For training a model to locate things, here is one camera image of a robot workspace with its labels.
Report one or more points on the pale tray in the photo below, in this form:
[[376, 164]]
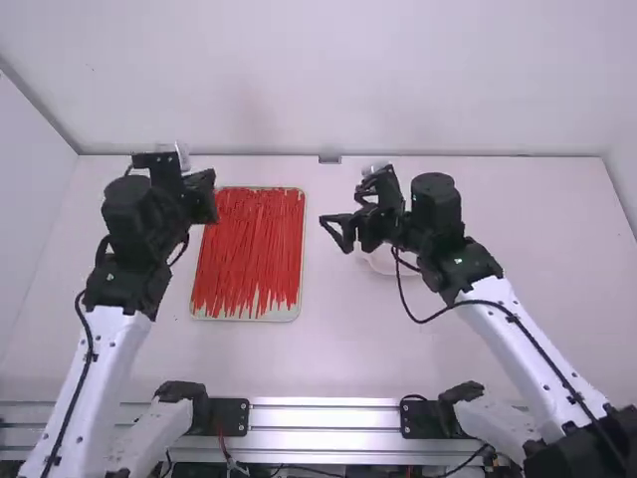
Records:
[[249, 318]]

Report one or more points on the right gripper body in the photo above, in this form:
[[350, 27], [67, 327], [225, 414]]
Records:
[[385, 219]]

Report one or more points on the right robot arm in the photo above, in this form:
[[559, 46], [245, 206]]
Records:
[[497, 328]]

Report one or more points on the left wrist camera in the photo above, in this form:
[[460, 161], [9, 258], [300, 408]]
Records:
[[181, 154]]

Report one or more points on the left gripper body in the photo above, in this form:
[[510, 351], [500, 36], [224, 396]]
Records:
[[199, 199]]

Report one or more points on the white dish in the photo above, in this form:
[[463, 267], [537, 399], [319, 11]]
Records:
[[383, 266]]

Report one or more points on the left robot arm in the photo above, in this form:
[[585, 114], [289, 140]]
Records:
[[119, 348]]

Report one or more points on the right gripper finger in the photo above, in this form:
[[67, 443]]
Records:
[[367, 194], [348, 231]]

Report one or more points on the silver rails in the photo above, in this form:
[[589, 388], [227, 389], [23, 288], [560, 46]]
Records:
[[318, 413]]

